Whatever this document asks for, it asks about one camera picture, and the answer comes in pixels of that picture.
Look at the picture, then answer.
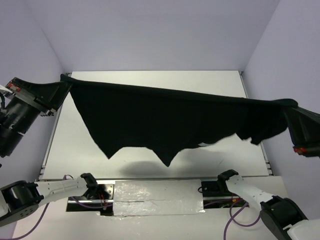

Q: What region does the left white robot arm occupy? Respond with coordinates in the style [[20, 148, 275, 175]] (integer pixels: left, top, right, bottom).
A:
[[0, 77, 99, 227]]

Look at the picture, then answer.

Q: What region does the black t-shirt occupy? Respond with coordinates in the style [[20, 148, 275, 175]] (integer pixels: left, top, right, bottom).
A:
[[60, 75, 298, 166]]

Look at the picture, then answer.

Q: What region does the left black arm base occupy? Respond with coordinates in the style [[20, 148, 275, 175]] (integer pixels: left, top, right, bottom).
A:
[[66, 184, 114, 216]]

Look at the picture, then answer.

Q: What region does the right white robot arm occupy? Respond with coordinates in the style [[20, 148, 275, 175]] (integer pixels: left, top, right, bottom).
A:
[[217, 107, 320, 240]]

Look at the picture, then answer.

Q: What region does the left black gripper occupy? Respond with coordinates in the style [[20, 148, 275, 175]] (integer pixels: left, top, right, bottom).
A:
[[0, 75, 75, 155]]

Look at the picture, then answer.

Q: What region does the silver foil-covered panel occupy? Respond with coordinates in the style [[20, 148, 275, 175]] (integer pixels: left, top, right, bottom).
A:
[[112, 179, 205, 217]]

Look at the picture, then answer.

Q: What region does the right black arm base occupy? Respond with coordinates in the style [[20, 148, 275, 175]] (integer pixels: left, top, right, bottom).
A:
[[198, 181, 245, 209]]

